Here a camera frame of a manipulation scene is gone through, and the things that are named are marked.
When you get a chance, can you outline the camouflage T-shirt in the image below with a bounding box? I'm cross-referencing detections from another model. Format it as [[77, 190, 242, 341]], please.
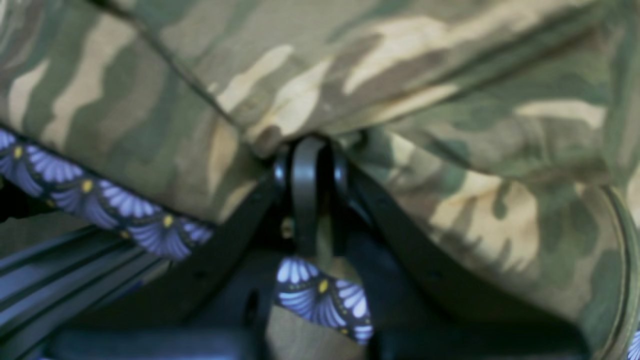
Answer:
[[1, 0, 639, 360]]

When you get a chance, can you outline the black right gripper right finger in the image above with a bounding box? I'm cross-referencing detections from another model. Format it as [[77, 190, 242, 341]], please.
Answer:
[[320, 145, 591, 360]]

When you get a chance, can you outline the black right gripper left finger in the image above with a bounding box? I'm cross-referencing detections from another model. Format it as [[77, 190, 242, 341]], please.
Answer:
[[45, 136, 326, 360]]

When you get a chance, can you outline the purple fan-pattern tablecloth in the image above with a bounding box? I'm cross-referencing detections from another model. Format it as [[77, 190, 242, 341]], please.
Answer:
[[0, 127, 640, 360]]

